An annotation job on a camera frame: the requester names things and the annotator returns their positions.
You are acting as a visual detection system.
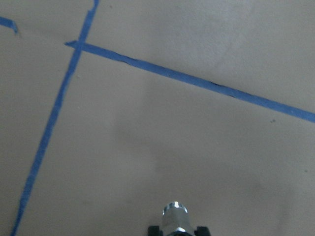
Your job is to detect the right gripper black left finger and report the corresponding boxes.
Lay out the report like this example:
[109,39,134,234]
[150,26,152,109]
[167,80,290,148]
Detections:
[148,226,163,236]

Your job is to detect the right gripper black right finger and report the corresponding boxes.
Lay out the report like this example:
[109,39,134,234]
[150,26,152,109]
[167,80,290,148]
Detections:
[195,226,211,236]

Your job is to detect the chrome tee pipe fitting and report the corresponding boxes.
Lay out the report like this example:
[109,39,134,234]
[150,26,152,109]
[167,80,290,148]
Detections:
[162,201,193,236]

